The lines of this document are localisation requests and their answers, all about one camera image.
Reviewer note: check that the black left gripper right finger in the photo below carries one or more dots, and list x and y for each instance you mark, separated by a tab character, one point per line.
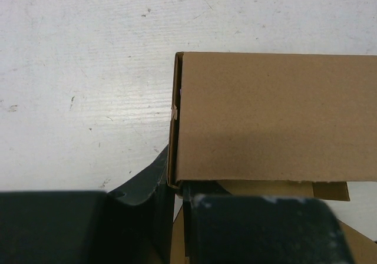
220	227

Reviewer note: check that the cardboard box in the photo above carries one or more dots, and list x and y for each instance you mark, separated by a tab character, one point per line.
285	124

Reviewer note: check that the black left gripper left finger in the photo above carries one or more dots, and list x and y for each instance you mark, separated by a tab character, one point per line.
130	224

